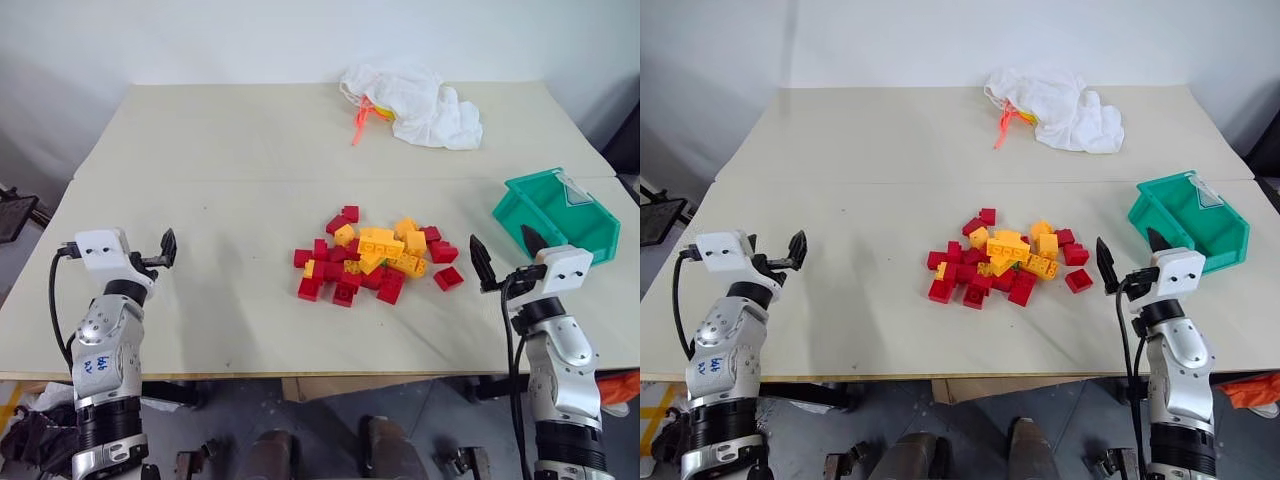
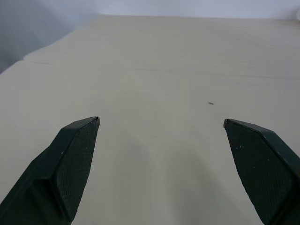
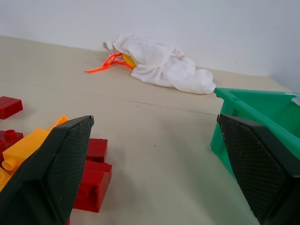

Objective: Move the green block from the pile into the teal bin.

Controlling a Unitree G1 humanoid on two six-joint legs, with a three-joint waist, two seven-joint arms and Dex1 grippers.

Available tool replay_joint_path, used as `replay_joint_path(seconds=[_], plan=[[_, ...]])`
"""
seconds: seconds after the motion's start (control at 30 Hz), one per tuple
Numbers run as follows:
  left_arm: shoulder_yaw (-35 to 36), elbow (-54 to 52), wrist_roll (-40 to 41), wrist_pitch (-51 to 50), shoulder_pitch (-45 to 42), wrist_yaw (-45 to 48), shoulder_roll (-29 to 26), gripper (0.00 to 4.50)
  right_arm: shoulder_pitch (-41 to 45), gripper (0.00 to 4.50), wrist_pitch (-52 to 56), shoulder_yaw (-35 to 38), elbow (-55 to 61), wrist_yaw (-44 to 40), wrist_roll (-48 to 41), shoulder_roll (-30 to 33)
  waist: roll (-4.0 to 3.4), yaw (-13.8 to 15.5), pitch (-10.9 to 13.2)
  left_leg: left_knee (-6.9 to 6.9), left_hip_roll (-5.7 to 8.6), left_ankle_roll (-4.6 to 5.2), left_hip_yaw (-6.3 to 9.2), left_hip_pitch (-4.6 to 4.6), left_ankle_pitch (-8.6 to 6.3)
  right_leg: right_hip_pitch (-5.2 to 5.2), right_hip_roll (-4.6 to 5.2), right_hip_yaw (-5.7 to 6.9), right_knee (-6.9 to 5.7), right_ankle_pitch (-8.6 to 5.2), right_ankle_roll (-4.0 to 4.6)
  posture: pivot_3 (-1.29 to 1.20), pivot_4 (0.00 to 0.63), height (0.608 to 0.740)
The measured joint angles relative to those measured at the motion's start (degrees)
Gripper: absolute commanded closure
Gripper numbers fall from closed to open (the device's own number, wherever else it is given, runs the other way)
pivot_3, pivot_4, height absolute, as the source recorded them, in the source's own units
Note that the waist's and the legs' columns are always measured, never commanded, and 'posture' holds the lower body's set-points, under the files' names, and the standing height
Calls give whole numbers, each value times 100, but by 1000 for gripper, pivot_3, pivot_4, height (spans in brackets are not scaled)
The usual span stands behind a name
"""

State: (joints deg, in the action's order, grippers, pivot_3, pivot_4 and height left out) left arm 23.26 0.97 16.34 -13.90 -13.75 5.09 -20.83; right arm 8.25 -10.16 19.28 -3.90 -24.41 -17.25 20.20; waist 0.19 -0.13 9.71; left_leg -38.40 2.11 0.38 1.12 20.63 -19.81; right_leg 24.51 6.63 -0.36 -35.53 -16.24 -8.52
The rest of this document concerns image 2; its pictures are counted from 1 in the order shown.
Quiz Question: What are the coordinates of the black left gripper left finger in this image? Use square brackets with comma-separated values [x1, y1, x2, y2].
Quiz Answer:
[0, 116, 101, 225]

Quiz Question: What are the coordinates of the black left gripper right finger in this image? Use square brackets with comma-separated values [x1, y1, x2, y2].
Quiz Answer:
[223, 118, 300, 225]

